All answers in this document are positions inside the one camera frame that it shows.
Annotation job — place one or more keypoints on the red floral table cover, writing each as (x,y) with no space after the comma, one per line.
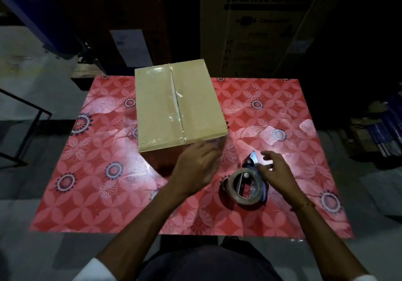
(94,196)

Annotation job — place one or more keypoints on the blue plastic trash bin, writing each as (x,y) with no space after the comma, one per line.
(40,17)

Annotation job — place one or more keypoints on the blue tape dispenser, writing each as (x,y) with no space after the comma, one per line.
(248,196)

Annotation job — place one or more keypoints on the person's left forearm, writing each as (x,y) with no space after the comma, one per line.
(141,233)

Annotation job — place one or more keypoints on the large dark brown carton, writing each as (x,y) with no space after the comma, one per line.
(141,4)

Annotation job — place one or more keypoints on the brown cardboard box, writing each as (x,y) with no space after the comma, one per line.
(157,108)

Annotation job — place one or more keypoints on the black metal frame table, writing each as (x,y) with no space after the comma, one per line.
(33,127)

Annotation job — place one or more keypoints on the grey flat sheet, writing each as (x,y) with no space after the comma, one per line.
(386,193)

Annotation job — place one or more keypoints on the person's dark trousers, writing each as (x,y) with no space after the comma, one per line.
(207,265)

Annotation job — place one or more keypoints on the white shirt sleeve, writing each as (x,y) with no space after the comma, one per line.
(94,271)
(364,278)

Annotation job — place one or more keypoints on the pile of blue goods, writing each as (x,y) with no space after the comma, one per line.
(383,133)

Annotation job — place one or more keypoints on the person's right forearm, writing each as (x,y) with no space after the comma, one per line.
(326,246)

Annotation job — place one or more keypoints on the person's left hand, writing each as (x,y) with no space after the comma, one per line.
(194,167)

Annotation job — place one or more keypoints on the person's right hand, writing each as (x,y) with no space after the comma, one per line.
(282,177)

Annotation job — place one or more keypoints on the large printed appliance carton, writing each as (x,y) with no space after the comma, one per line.
(257,39)

